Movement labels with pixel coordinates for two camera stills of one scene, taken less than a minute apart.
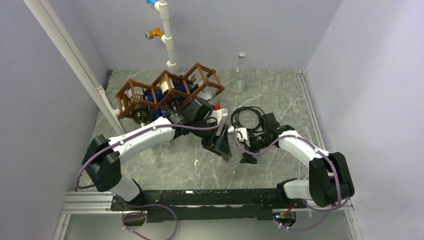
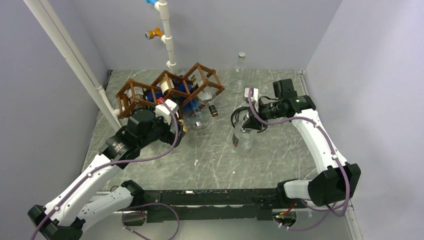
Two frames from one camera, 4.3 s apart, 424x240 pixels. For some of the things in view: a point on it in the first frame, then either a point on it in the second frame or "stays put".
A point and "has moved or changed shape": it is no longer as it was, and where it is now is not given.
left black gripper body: x=209 y=139 to x=161 y=131
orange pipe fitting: x=150 y=34 stays put
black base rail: x=163 y=206 stays put
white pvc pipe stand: x=161 y=5 stays put
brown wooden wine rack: x=134 y=98 stays put
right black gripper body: x=258 y=142 to x=254 y=118
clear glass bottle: x=235 y=152 has moved or changed shape
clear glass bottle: x=238 y=76 stays put
